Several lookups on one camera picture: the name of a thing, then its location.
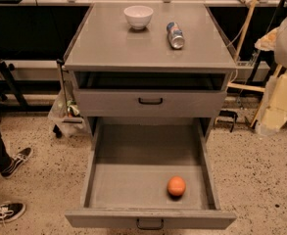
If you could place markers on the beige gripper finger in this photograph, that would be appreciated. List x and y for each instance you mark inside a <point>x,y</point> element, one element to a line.
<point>268,41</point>

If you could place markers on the orange fruit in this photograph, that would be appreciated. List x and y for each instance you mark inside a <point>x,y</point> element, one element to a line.
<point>176,186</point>

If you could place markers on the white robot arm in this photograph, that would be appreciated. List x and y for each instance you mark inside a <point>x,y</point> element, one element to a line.
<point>276,41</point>

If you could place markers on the grey drawer cabinet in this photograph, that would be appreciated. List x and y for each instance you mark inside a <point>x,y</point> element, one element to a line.
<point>108,54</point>

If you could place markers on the open grey middle drawer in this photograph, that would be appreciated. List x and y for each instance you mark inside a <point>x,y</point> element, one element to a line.
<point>129,167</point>

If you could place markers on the closed grey upper drawer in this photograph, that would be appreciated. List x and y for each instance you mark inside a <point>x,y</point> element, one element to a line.
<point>124,103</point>

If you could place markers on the silver blue soda can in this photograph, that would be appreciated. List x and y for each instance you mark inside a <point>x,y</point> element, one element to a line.
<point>175,35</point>

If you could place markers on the white ceramic bowl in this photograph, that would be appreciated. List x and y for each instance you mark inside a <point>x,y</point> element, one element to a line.
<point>138,17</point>

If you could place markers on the black metal stand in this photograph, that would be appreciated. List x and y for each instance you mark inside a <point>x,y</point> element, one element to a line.
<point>4,71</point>

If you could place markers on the black sneaker upper left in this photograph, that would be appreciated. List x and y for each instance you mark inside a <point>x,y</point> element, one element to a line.
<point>17,161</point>

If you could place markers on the black sneaker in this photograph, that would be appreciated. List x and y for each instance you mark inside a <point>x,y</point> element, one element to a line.
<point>17,161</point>
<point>11,211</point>

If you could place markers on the black sneaker lower left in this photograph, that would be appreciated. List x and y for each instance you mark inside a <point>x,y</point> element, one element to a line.
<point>11,211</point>

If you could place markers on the wooden easel frame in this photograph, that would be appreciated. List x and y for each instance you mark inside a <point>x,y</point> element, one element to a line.
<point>242,34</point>

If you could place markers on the black drawer handle upper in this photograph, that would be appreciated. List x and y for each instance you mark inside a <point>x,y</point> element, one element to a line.
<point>150,102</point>

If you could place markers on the black drawer handle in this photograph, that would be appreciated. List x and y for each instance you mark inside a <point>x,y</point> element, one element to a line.
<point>149,224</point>
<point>150,102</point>

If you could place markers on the black drawer handle lower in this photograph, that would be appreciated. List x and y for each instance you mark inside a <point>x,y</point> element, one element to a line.
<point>149,224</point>

